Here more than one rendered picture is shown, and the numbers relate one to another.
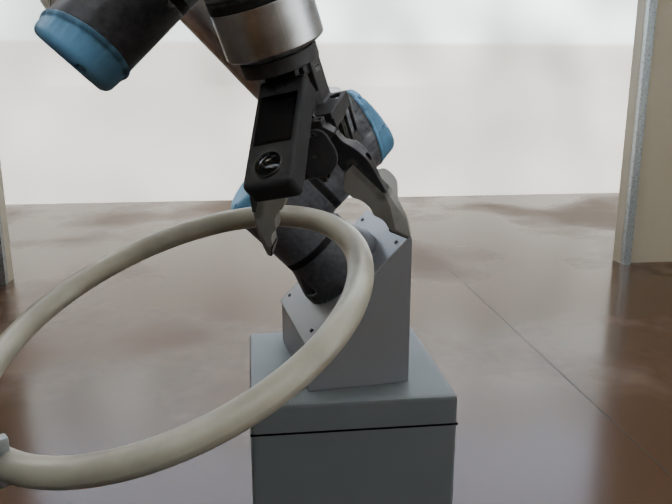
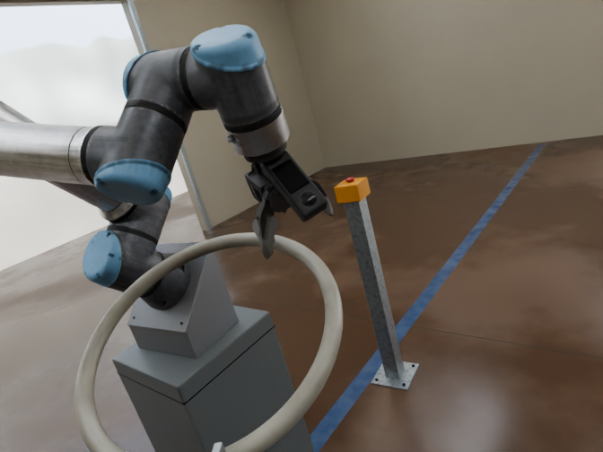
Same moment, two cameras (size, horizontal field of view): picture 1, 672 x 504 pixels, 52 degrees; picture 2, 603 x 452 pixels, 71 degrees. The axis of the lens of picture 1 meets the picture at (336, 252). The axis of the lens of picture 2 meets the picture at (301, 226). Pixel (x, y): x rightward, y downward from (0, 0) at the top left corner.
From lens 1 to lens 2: 49 cm
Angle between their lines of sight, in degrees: 39
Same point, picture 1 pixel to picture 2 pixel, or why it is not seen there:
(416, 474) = (268, 364)
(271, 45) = (282, 138)
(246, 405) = (336, 326)
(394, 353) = (227, 309)
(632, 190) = (196, 189)
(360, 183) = not seen: hidden behind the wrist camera
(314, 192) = (146, 241)
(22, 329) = (91, 410)
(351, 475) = (241, 386)
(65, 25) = (140, 167)
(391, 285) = (212, 273)
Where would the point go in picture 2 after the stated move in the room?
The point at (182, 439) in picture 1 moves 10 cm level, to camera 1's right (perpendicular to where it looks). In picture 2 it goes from (327, 360) to (367, 325)
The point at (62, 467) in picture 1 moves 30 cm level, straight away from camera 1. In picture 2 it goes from (279, 423) to (122, 409)
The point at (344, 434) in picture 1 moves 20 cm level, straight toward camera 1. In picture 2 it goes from (230, 367) to (269, 388)
